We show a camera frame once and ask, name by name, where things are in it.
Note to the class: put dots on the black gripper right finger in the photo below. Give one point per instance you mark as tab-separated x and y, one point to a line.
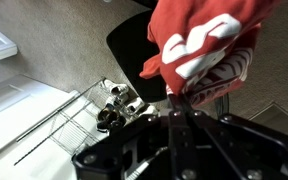
237	143

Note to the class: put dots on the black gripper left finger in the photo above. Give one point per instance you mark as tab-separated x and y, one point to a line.
140	146

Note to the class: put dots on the red t-shirt white print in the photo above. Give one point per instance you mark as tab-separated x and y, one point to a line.
200	50

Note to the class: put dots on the black shoe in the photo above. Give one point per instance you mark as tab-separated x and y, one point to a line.
112	126
108	115

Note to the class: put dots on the white sneaker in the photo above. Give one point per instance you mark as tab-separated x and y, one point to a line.
115	87
134	105
149	110

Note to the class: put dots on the black wooden chair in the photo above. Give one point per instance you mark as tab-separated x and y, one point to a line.
134	53

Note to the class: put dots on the white door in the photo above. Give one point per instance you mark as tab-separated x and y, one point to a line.
14	110

